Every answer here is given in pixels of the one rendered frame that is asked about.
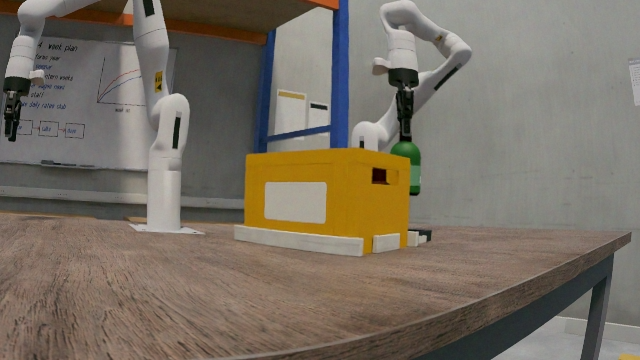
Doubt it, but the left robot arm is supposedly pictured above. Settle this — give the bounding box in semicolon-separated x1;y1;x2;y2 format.
352;0;472;152

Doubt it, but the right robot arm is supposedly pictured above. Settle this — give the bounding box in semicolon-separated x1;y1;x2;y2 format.
5;0;190;231

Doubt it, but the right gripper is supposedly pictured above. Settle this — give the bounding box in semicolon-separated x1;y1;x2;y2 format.
3;76;31;142

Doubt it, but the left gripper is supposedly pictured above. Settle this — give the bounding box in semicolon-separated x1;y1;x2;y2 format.
388;68;419;137

